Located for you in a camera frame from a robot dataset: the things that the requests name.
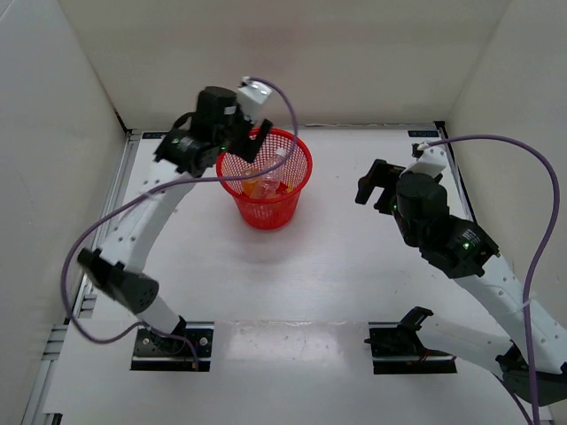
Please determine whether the red mesh plastic bin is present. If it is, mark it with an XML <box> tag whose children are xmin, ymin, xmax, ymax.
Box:
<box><xmin>216</xmin><ymin>128</ymin><xmax>313</xmax><ymax>230</ymax></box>

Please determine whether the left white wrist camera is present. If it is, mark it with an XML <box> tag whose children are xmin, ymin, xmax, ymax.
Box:
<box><xmin>237</xmin><ymin>77</ymin><xmax>273</xmax><ymax>121</ymax></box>

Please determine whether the purple cable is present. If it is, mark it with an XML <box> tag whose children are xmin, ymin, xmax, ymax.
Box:
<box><xmin>60</xmin><ymin>77</ymin><xmax>299</xmax><ymax>368</ymax></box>
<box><xmin>424</xmin><ymin>135</ymin><xmax>561</xmax><ymax>425</ymax></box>

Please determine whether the right aluminium frame rail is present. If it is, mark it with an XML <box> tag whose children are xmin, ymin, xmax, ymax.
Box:
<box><xmin>433</xmin><ymin>120</ymin><xmax>561</xmax><ymax>424</ymax></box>

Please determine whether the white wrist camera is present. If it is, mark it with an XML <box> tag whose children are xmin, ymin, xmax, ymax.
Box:
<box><xmin>403</xmin><ymin>142</ymin><xmax>447</xmax><ymax>178</ymax></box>
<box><xmin>237</xmin><ymin>77</ymin><xmax>273</xmax><ymax>121</ymax></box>

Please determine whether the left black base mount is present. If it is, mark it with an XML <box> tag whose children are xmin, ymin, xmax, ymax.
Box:
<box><xmin>130</xmin><ymin>322</ymin><xmax>214</xmax><ymax>372</ymax></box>

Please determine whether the aluminium frame rail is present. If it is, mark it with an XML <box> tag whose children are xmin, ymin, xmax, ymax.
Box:
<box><xmin>433</xmin><ymin>120</ymin><xmax>561</xmax><ymax>424</ymax></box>
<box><xmin>21</xmin><ymin>130</ymin><xmax>141</xmax><ymax>425</ymax></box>

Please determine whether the left aluminium frame rail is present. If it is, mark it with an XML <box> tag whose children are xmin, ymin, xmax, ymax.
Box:
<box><xmin>21</xmin><ymin>130</ymin><xmax>141</xmax><ymax>425</ymax></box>

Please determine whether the orange plastic bottle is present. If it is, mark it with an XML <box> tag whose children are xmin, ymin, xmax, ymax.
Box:
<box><xmin>241</xmin><ymin>168</ymin><xmax>259</xmax><ymax>197</ymax></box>

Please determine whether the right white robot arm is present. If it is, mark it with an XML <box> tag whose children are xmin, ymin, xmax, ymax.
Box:
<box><xmin>355</xmin><ymin>159</ymin><xmax>566</xmax><ymax>406</ymax></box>

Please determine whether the clear plastic bottle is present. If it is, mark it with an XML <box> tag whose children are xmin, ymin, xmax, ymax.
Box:
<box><xmin>251</xmin><ymin>148</ymin><xmax>287</xmax><ymax>199</ymax></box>

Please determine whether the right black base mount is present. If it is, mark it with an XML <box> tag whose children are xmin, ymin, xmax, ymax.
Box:
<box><xmin>364</xmin><ymin>322</ymin><xmax>457</xmax><ymax>375</ymax></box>

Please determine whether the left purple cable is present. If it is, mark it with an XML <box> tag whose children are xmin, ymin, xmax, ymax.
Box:
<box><xmin>60</xmin><ymin>77</ymin><xmax>299</xmax><ymax>368</ymax></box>

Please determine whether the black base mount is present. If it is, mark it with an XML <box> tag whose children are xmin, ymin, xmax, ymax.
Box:
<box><xmin>130</xmin><ymin>322</ymin><xmax>214</xmax><ymax>372</ymax></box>
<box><xmin>364</xmin><ymin>322</ymin><xmax>457</xmax><ymax>375</ymax></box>

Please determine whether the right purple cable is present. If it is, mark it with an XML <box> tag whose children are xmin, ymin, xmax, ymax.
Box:
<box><xmin>424</xmin><ymin>135</ymin><xmax>561</xmax><ymax>425</ymax></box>

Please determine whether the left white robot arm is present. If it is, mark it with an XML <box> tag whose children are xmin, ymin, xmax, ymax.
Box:
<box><xmin>72</xmin><ymin>78</ymin><xmax>273</xmax><ymax>354</ymax></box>

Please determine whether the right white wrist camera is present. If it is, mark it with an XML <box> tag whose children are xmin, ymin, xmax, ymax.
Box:
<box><xmin>403</xmin><ymin>142</ymin><xmax>447</xmax><ymax>178</ymax></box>

